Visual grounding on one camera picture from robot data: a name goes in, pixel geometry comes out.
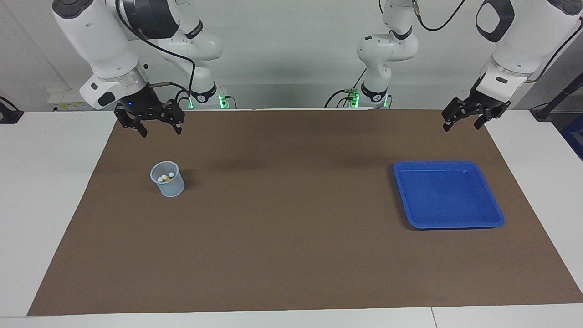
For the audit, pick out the pale blue mesh pen cup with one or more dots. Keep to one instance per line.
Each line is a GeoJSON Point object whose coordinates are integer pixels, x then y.
{"type": "Point", "coordinates": [171, 189]}

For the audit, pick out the blue plastic tray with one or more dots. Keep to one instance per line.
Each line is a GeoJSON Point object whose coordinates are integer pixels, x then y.
{"type": "Point", "coordinates": [455, 200]}

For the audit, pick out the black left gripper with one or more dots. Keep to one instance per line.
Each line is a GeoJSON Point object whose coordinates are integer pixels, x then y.
{"type": "Point", "coordinates": [483, 102]}

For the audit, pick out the blue crate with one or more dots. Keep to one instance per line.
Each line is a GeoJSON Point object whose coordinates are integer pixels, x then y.
{"type": "Point", "coordinates": [576, 136]}

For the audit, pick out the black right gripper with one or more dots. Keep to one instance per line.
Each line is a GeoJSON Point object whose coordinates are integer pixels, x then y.
{"type": "Point", "coordinates": [148, 109]}

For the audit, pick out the white box with yellow labels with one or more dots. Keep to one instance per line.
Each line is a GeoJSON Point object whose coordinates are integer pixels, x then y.
{"type": "Point", "coordinates": [68, 98]}

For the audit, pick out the yellow pen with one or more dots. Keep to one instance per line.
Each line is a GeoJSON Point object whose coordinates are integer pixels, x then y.
{"type": "Point", "coordinates": [171, 175]}

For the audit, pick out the black stand pole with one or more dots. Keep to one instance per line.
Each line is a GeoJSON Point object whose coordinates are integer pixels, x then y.
{"type": "Point", "coordinates": [562, 93]}

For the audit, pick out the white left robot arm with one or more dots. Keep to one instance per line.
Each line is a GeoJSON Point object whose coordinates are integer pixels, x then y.
{"type": "Point", "coordinates": [387, 50]}

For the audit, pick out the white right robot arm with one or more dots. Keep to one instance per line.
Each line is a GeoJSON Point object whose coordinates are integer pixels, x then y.
{"type": "Point", "coordinates": [104, 45]}

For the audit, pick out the brown table mat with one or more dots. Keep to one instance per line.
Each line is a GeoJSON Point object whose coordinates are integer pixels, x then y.
{"type": "Point", "coordinates": [291, 250]}

